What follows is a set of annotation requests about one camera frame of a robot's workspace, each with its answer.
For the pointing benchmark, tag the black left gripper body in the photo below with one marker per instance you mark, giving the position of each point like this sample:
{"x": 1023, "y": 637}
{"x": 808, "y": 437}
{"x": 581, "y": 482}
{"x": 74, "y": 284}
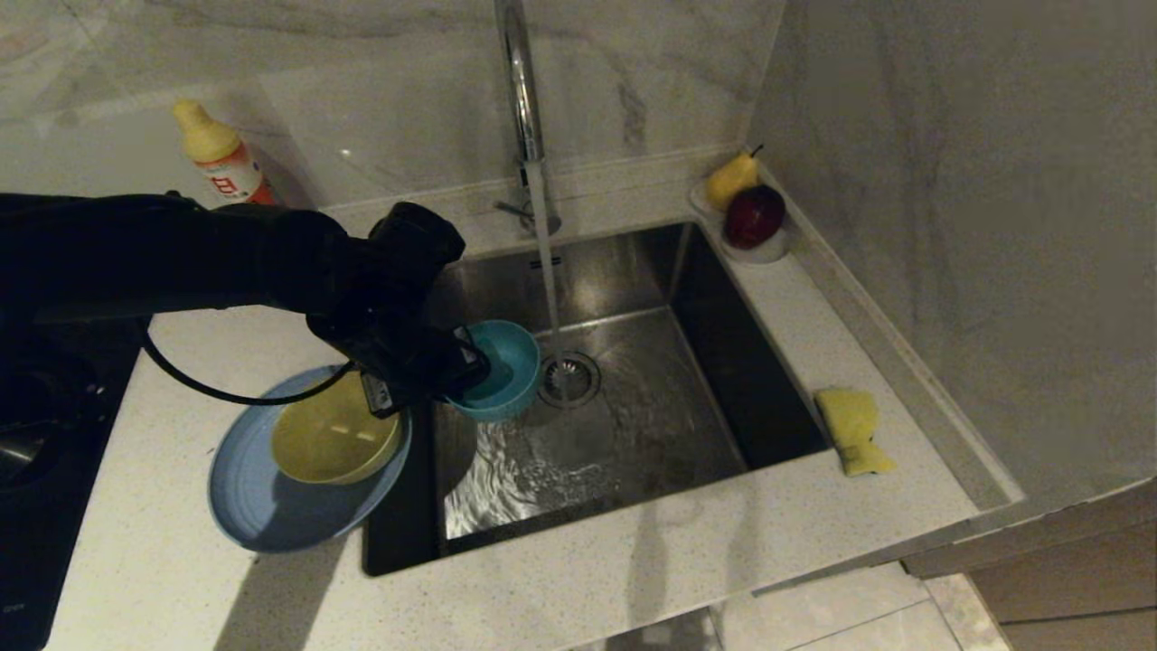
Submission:
{"x": 398, "y": 357}

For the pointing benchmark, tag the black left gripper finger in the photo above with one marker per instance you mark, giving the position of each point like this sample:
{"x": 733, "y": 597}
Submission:
{"x": 475, "y": 366}

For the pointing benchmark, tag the teal bowl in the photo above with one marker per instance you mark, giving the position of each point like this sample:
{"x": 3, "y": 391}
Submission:
{"x": 506, "y": 371}

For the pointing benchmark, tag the orange white dish soap bottle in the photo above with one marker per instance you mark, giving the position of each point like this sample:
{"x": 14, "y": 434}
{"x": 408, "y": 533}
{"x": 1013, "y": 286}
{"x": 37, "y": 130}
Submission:
{"x": 221, "y": 163}

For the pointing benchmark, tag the chrome kitchen faucet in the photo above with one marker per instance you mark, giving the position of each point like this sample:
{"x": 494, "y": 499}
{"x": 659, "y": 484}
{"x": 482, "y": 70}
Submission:
{"x": 524, "y": 108}

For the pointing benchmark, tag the yellow sponge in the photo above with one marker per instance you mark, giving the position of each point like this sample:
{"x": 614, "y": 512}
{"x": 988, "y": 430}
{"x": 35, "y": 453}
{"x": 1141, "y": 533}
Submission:
{"x": 854, "y": 425}

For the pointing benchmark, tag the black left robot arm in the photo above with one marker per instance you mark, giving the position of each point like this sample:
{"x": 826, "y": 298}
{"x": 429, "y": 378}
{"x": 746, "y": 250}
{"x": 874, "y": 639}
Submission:
{"x": 181, "y": 253}

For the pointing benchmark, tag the stainless steel sink basin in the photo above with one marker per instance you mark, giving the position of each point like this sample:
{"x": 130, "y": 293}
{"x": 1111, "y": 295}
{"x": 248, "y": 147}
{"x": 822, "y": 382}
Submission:
{"x": 651, "y": 434}

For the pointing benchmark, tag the round metal drain strainer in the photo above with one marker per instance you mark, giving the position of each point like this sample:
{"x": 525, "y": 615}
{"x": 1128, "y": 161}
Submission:
{"x": 574, "y": 380}

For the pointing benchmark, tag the yellow bowl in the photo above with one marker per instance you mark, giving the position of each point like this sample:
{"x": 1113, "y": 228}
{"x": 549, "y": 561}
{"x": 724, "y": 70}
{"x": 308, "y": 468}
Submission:
{"x": 330, "y": 448}

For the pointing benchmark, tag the running water stream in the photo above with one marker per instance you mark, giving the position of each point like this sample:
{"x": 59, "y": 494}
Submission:
{"x": 545, "y": 271}

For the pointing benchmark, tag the blue plate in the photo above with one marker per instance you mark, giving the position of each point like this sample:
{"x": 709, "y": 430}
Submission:
{"x": 271, "y": 515}

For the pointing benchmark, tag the small white fruit dish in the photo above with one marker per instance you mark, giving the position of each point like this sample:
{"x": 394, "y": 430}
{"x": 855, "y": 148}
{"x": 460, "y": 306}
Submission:
{"x": 764, "y": 253}

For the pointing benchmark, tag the yellow pear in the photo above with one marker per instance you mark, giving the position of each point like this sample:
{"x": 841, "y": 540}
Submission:
{"x": 729, "y": 181}

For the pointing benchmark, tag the dark red apple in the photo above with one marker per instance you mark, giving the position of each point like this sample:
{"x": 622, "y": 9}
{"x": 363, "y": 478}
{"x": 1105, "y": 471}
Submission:
{"x": 753, "y": 217}

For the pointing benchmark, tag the black induction cooktop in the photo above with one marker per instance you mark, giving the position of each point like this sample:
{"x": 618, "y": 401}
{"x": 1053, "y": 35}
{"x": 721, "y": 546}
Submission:
{"x": 45, "y": 542}

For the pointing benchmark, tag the wooden cabinet front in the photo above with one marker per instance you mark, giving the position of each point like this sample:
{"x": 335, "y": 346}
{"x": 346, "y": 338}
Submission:
{"x": 1067, "y": 579}

